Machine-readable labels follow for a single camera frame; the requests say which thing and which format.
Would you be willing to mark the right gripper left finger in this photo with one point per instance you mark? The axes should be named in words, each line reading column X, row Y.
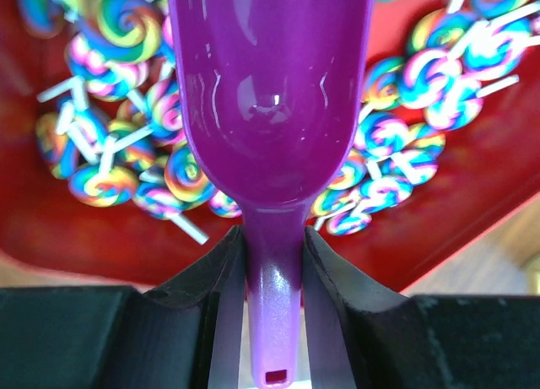
column 184, row 333

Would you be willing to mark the red box of lollipops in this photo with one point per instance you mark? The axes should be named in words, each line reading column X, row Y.
column 482, row 206

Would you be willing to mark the purple plastic scoop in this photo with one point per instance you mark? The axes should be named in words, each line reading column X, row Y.
column 270, row 96

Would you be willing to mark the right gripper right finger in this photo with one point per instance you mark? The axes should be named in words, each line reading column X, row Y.
column 361, row 334

